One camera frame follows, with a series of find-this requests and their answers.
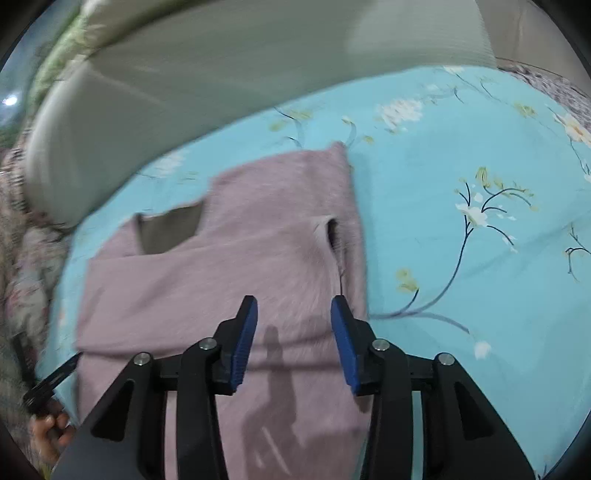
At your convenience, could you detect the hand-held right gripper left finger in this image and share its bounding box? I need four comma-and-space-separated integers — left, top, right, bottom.
48, 295, 259, 480

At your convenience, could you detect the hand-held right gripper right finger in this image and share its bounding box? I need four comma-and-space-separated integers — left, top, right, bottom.
330, 295, 536, 480

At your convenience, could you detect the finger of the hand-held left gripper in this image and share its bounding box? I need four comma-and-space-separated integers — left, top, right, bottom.
23, 352, 85, 416

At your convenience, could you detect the pink knit sweater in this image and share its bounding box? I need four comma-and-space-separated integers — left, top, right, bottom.
74, 141, 375, 480

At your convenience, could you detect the person's left hand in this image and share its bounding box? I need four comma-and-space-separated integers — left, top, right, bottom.
30, 401, 77, 467

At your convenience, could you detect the turquoise floral bed sheet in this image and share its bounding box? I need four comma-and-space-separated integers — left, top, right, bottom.
34, 65, 591, 480

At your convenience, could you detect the green striped pillow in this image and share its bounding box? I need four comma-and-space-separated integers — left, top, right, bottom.
25, 0, 497, 227

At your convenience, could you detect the grey patterned cloth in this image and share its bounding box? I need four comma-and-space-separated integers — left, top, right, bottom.
496, 62, 591, 121

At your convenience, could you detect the light green floral cloth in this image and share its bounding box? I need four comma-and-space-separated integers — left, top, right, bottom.
28, 0, 116, 107

